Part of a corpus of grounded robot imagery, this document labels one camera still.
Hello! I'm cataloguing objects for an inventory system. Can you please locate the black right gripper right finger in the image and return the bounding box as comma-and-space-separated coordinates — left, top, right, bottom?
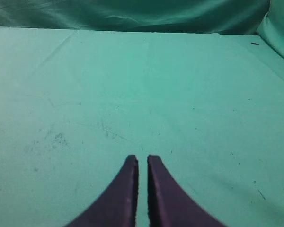
147, 155, 224, 227

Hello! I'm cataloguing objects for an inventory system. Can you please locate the green table cloth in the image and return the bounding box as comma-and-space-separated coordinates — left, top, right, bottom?
0, 26, 284, 227

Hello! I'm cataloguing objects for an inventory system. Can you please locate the green backdrop cloth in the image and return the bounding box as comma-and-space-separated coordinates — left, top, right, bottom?
0, 0, 284, 58

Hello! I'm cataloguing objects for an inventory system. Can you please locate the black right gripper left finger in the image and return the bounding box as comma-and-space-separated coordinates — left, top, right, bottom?
67, 155, 139, 227

